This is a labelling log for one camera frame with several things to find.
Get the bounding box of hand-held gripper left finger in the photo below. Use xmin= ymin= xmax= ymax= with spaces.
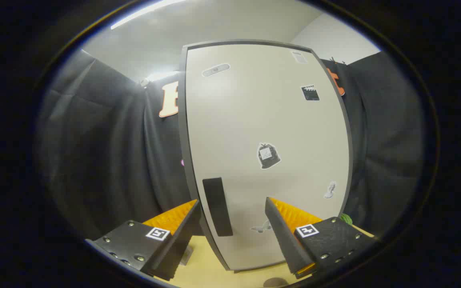
xmin=86 ymin=199 xmax=201 ymax=281

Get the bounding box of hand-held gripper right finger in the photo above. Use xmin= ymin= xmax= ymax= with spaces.
xmin=265 ymin=197 xmax=375 ymax=279

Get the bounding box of dark grey shoe cabinet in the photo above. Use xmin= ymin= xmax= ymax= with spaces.
xmin=178 ymin=39 xmax=353 ymax=273

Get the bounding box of black backdrop cloth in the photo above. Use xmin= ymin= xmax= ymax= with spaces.
xmin=36 ymin=50 xmax=423 ymax=240

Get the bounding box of black cabinet door handle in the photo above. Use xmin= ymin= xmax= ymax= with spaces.
xmin=202 ymin=177 xmax=233 ymax=237

